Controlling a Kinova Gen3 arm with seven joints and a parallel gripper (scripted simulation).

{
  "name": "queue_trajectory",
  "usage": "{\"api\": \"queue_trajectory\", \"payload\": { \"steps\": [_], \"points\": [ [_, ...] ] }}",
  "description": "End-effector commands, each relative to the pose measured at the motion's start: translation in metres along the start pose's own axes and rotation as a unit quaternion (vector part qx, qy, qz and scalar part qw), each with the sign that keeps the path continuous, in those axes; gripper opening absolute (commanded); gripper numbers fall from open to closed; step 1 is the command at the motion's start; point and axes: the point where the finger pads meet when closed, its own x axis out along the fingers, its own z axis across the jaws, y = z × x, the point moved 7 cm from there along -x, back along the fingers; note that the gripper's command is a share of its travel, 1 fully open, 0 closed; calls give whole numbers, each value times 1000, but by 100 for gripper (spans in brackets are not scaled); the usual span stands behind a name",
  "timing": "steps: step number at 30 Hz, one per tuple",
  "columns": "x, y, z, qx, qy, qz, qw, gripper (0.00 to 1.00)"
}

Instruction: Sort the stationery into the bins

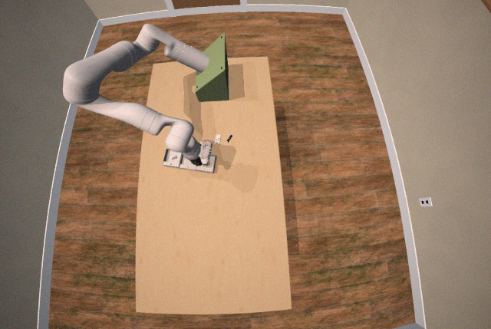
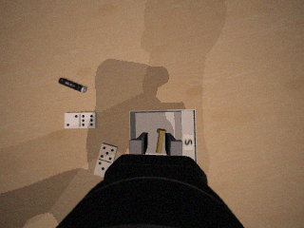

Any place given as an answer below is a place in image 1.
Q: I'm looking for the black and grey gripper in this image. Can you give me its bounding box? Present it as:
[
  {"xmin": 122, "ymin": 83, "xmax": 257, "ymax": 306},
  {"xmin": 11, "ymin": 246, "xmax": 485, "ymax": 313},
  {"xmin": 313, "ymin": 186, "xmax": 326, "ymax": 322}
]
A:
[{"xmin": 183, "ymin": 141, "xmax": 213, "ymax": 166}]

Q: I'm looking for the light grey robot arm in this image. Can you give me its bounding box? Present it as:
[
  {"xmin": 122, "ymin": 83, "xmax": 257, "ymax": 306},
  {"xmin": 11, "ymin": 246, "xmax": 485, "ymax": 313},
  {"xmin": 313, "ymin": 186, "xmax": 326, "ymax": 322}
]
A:
[{"xmin": 63, "ymin": 24, "xmax": 209, "ymax": 156}]

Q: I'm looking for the grey rack of three labelled bins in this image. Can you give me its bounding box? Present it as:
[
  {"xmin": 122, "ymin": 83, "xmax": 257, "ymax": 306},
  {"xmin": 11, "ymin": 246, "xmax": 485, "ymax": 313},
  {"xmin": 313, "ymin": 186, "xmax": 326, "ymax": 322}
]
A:
[{"xmin": 162, "ymin": 148, "xmax": 217, "ymax": 173}]

